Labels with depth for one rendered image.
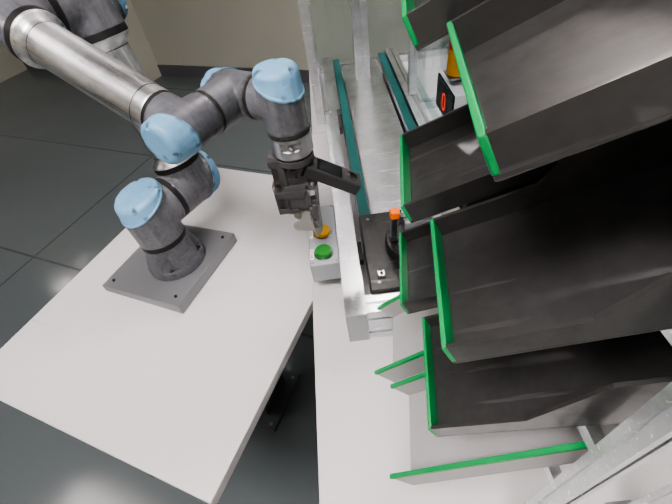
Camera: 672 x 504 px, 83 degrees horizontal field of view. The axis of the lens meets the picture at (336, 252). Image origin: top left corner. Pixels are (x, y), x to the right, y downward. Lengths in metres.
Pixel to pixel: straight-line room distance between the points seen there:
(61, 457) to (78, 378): 1.10
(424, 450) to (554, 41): 0.52
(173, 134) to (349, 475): 0.63
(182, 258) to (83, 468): 1.23
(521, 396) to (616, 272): 0.17
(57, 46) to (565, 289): 0.77
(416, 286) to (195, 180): 0.67
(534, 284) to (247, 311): 0.76
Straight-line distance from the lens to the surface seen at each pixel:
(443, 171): 0.42
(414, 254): 0.56
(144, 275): 1.14
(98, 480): 2.01
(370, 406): 0.80
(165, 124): 0.63
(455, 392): 0.45
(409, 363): 0.62
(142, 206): 0.96
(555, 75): 0.22
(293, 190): 0.74
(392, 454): 0.78
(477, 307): 0.31
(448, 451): 0.60
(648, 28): 0.23
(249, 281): 1.03
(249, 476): 1.73
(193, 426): 0.88
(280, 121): 0.65
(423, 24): 0.29
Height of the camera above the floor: 1.61
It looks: 46 degrees down
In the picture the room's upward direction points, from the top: 10 degrees counter-clockwise
